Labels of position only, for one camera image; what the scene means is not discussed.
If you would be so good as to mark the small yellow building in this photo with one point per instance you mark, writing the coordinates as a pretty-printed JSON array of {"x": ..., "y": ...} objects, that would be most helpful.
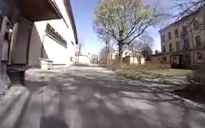
[{"x": 83, "y": 59}]

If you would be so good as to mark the large bare tree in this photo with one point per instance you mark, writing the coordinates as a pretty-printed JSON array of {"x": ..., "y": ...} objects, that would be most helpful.
[{"x": 120, "y": 46}]

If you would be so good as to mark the pale low building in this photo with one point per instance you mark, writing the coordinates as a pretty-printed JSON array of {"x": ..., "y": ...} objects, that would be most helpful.
[{"x": 135, "y": 60}]

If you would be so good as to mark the grey asphalt road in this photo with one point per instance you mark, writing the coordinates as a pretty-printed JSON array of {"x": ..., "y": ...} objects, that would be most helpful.
[{"x": 90, "y": 100}]

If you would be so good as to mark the dry grass patch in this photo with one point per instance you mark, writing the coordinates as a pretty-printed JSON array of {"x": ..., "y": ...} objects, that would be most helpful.
[{"x": 146, "y": 71}]

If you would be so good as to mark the white building with canopy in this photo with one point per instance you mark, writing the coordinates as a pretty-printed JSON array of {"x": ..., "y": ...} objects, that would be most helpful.
[{"x": 56, "y": 50}]

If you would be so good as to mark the beige multi-storey building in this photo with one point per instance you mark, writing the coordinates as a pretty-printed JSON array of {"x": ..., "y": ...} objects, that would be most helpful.
[{"x": 186, "y": 40}]

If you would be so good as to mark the pale stone kerb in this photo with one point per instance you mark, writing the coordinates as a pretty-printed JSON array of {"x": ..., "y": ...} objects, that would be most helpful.
[{"x": 190, "y": 101}]

